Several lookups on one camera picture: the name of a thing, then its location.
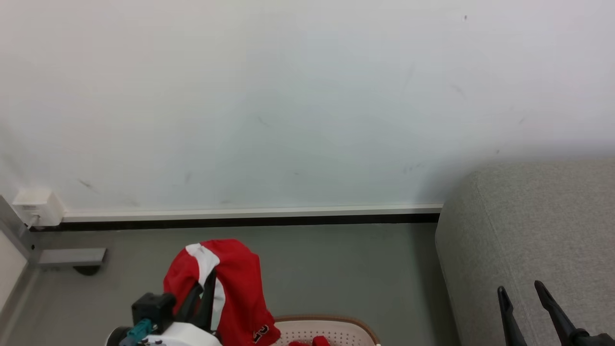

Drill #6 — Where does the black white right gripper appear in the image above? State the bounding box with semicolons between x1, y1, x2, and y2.
497;281;615;346

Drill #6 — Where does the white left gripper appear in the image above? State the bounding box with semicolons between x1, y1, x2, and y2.
143;269;222;346

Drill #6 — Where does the red and white jersey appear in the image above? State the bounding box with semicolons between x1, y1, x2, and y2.
163;239;282;346

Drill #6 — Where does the red clothing piece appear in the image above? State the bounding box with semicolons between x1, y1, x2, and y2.
288;336;331;346

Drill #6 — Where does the cream perforated laundry basket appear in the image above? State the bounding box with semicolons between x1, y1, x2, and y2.
271;315;381;346

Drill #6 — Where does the grey fabric sofa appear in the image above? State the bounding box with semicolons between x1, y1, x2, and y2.
435;159;615;346

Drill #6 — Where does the white and black baseboard strip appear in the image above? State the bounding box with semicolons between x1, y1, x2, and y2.
30;204;443;232

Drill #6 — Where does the grey metal partition foot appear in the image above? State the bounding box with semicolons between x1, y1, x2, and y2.
0;195;107;270

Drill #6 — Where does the teal cable connector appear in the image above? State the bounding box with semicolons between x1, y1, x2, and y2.
119;319;155;346

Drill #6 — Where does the white wall socket box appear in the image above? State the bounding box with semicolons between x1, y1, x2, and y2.
12;188;65;228

